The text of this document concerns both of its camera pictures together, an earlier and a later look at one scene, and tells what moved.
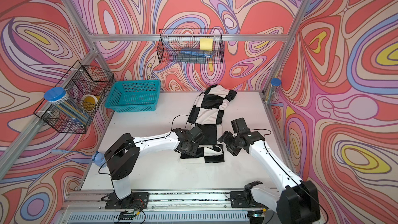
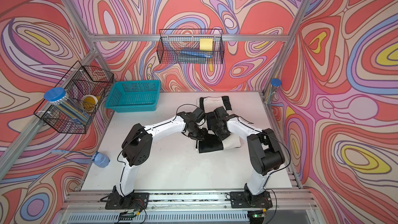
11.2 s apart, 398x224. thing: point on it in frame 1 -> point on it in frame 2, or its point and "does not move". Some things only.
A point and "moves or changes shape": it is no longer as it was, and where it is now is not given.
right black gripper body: x=231 y=142 -> x=222 y=134
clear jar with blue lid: x=58 y=96 does not move
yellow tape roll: x=88 y=102 does not move
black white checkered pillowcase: x=205 y=114 moves or changes shape
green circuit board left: x=128 y=215 does not move
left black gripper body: x=192 y=150 -> x=197 y=133
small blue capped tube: x=275 y=83 does not move
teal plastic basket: x=133 y=96 does not move
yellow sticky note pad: x=206 y=44 does not move
